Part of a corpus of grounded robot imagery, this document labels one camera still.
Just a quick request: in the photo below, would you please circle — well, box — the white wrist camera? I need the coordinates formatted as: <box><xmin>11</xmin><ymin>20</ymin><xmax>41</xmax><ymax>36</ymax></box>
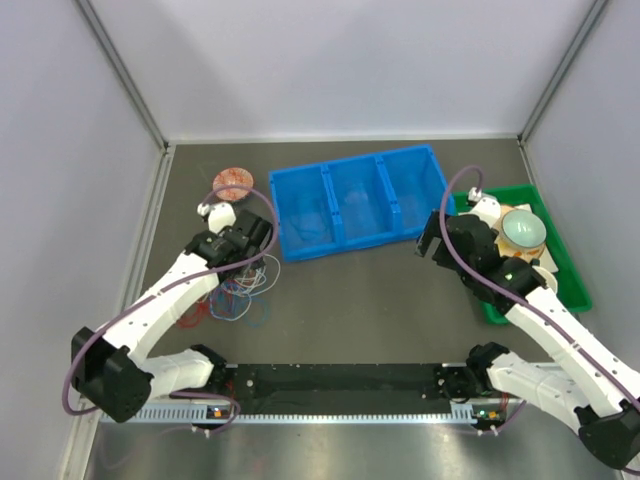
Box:
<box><xmin>196</xmin><ymin>202</ymin><xmax>236</xmax><ymax>234</ymax></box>
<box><xmin>467</xmin><ymin>187</ymin><xmax>502</xmax><ymax>227</ymax></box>

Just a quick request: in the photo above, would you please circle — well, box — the green plastic tray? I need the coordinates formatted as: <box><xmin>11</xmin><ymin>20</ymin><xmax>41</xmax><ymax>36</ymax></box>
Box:
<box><xmin>485</xmin><ymin>184</ymin><xmax>593</xmax><ymax>314</ymax></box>

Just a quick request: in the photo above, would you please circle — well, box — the blue wire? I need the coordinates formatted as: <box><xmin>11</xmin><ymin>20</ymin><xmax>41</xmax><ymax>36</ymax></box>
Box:
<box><xmin>208</xmin><ymin>279</ymin><xmax>272</xmax><ymax>329</ymax></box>

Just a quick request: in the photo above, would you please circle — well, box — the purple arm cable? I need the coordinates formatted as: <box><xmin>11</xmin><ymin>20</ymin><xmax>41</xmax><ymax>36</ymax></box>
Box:
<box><xmin>439</xmin><ymin>166</ymin><xmax>640</xmax><ymax>436</ymax></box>
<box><xmin>61</xmin><ymin>185</ymin><xmax>281</xmax><ymax>436</ymax></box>

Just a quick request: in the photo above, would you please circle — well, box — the white cup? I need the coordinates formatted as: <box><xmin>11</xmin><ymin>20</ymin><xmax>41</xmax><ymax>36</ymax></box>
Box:
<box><xmin>532</xmin><ymin>265</ymin><xmax>558</xmax><ymax>294</ymax></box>

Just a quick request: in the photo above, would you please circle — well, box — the tan patterned plate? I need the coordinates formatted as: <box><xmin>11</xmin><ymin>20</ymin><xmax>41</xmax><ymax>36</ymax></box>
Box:
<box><xmin>497</xmin><ymin>205</ymin><xmax>546</xmax><ymax>258</ymax></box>

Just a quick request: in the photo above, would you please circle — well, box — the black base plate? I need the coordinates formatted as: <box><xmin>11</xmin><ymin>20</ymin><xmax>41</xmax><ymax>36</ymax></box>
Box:
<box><xmin>212</xmin><ymin>363</ymin><xmax>474</xmax><ymax>416</ymax></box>

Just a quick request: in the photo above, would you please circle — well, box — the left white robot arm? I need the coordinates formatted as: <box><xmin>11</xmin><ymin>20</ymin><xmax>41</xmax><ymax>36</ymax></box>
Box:
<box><xmin>65</xmin><ymin>203</ymin><xmax>274</xmax><ymax>423</ymax></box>

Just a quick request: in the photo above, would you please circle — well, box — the aluminium frame post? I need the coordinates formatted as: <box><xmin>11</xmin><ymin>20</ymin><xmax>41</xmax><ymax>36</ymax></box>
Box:
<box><xmin>73</xmin><ymin>0</ymin><xmax>169</xmax><ymax>151</ymax></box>
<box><xmin>517</xmin><ymin>0</ymin><xmax>611</xmax><ymax>147</ymax></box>

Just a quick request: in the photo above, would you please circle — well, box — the aluminium frame right post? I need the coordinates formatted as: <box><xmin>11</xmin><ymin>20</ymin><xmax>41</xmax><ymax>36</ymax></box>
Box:
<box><xmin>517</xmin><ymin>0</ymin><xmax>611</xmax><ymax>147</ymax></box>

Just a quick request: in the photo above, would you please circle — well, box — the light green bowl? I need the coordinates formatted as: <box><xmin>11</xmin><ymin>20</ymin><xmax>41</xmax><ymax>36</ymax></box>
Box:
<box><xmin>501</xmin><ymin>209</ymin><xmax>547</xmax><ymax>249</ymax></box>

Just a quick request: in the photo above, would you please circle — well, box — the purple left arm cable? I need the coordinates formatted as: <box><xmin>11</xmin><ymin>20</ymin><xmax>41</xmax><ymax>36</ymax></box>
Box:
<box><xmin>61</xmin><ymin>185</ymin><xmax>281</xmax><ymax>436</ymax></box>

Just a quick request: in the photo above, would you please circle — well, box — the red patterned small plate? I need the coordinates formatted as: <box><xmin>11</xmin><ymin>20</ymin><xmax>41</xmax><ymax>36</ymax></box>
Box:
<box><xmin>212</xmin><ymin>167</ymin><xmax>254</xmax><ymax>203</ymax></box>

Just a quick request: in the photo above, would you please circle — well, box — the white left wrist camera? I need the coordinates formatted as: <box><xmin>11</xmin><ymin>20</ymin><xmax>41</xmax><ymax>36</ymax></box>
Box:
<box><xmin>196</xmin><ymin>202</ymin><xmax>236</xmax><ymax>234</ymax></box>

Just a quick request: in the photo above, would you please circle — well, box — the blue three-compartment bin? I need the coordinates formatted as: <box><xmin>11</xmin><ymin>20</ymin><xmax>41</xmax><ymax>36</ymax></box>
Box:
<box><xmin>269</xmin><ymin>144</ymin><xmax>447</xmax><ymax>262</ymax></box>

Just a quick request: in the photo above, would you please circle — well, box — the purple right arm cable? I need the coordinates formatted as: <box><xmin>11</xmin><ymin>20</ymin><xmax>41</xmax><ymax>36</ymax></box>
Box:
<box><xmin>439</xmin><ymin>166</ymin><xmax>640</xmax><ymax>436</ymax></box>

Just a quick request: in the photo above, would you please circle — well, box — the aluminium frame left post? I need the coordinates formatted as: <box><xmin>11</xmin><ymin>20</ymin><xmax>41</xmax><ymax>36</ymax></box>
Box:
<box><xmin>73</xmin><ymin>0</ymin><xmax>169</xmax><ymax>151</ymax></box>

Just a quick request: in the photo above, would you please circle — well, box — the grey slotted cable duct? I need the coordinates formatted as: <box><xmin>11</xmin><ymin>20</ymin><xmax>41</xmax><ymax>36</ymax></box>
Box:
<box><xmin>99</xmin><ymin>403</ymin><xmax>484</xmax><ymax>425</ymax></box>

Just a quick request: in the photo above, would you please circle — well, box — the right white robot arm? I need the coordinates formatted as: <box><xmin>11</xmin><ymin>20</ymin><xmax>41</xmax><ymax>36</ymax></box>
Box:
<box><xmin>416</xmin><ymin>210</ymin><xmax>639</xmax><ymax>471</ymax></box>

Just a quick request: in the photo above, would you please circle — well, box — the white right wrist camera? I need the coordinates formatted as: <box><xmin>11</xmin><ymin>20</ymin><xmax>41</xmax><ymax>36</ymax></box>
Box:
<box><xmin>467</xmin><ymin>187</ymin><xmax>502</xmax><ymax>227</ymax></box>

